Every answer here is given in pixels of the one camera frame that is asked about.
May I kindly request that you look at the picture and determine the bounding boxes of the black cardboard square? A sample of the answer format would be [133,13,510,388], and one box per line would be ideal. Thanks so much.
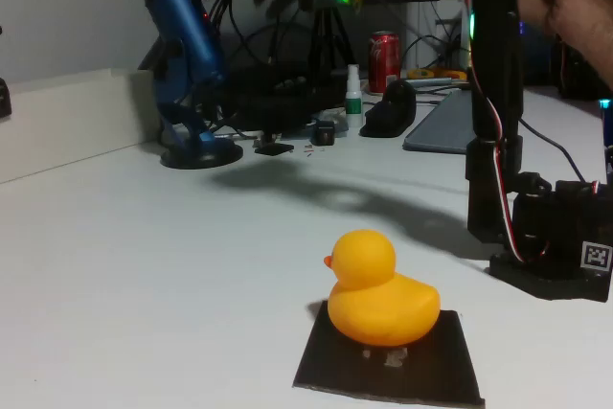
[292,301,486,409]

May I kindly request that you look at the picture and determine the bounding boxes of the person's right forearm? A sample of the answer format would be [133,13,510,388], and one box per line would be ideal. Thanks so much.
[550,0,613,94]

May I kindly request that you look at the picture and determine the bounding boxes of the yellow rubber duck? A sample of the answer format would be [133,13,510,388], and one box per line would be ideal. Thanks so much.
[323,229,442,348]

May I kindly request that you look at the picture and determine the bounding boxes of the small white spray bottle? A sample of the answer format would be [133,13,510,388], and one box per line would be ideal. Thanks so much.
[345,63,364,128]

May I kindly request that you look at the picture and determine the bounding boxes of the yellow orange tool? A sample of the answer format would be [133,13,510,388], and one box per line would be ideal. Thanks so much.
[406,66,469,80]

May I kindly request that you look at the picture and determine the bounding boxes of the black power cable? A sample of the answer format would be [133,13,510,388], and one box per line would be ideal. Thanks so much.
[518,116,590,181]

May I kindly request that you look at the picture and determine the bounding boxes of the red soda can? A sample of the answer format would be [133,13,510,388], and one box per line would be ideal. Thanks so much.
[369,30,401,94]

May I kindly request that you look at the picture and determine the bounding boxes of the blue desk microphone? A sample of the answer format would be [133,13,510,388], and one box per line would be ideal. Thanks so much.
[135,0,244,170]

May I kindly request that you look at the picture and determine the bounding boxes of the black desk device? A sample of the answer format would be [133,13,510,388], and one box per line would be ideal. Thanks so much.
[224,61,346,135]

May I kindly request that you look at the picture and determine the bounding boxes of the person's right hand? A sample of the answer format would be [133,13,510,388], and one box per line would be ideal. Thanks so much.
[516,0,559,35]

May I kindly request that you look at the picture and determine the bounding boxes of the small black cube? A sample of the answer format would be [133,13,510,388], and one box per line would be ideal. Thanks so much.
[310,120,336,146]

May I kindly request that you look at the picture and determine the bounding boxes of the white fiducial marker tag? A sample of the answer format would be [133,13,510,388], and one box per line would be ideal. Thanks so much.
[580,241,613,272]

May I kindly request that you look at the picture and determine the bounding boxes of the black tripod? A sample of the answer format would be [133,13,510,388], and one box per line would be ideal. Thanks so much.
[306,4,358,78]

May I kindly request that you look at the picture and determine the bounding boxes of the small flat black piece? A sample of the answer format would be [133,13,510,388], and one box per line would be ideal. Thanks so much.
[253,141,296,157]

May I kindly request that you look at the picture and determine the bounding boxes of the grey keyboard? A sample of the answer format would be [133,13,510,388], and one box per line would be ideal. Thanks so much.
[402,88,478,155]

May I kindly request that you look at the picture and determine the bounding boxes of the white ledge box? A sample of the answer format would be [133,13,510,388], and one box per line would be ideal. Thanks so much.
[0,67,162,185]

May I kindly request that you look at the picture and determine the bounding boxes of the black leader arm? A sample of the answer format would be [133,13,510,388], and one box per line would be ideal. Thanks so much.
[540,0,612,102]

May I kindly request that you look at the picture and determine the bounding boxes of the black object at edge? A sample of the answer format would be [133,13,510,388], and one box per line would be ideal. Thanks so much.
[0,77,13,118]

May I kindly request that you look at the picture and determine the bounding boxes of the black computer mouse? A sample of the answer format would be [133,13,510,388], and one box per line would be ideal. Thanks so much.
[358,79,417,138]

